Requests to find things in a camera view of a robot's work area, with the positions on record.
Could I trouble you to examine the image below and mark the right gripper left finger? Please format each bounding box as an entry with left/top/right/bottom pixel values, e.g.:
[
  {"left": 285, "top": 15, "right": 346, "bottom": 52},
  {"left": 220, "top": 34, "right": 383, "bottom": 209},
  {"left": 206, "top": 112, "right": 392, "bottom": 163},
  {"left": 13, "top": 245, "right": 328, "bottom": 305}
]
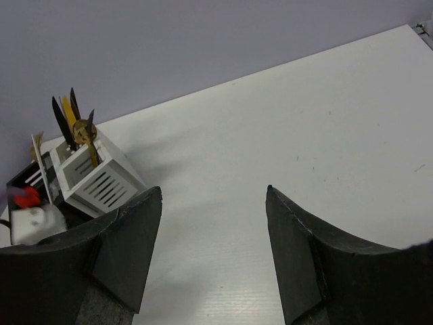
[{"left": 1, "top": 186, "right": 162, "bottom": 324}]

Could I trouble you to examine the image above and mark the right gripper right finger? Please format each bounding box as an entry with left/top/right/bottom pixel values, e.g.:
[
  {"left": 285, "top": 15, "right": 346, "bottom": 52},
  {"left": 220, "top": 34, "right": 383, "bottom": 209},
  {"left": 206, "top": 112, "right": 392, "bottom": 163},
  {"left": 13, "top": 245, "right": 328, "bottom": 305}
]
[{"left": 266, "top": 186, "right": 432, "bottom": 324}]

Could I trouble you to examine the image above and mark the white chopstick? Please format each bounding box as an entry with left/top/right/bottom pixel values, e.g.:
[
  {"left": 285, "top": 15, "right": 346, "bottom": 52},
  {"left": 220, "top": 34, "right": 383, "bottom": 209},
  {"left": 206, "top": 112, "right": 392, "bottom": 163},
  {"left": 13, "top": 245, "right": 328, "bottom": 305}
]
[{"left": 31, "top": 134, "right": 53, "bottom": 205}]

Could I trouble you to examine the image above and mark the gold spoon green handle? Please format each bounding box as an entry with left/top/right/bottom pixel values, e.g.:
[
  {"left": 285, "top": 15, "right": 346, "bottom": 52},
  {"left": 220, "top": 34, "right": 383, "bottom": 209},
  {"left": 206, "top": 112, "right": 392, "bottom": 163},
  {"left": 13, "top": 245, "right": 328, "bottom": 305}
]
[{"left": 72, "top": 119, "right": 100, "bottom": 168}]

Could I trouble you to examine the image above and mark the gold knife dark handle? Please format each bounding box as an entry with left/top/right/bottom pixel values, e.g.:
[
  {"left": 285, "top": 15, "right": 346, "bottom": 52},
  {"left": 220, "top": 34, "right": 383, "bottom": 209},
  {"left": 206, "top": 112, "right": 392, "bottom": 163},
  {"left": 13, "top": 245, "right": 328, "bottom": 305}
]
[{"left": 86, "top": 110, "right": 95, "bottom": 139}]

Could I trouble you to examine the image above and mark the gold knife green handle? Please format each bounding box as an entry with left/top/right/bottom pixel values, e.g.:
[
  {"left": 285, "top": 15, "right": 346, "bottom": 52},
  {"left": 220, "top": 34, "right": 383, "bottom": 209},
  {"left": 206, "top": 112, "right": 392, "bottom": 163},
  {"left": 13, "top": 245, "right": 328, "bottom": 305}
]
[{"left": 62, "top": 95, "right": 77, "bottom": 129}]

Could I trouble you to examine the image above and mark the black serrated knife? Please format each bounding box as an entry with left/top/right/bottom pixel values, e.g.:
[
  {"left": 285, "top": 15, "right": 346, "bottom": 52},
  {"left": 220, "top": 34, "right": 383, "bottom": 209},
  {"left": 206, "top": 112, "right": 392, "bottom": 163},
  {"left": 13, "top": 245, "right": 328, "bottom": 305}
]
[{"left": 51, "top": 96, "right": 77, "bottom": 151}]

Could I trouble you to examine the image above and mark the white utensil caddy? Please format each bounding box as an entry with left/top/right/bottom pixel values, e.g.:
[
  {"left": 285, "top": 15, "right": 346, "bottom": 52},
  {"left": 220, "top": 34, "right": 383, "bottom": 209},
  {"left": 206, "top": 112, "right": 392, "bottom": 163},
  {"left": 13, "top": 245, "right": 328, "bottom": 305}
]
[{"left": 47, "top": 131, "right": 147, "bottom": 218}]

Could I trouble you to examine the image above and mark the black utensil caddy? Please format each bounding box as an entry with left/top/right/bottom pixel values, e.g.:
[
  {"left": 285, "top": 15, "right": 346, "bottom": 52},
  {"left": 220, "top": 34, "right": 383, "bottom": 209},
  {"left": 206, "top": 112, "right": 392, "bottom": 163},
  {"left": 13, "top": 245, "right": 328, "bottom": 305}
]
[{"left": 7, "top": 152, "right": 92, "bottom": 229}]

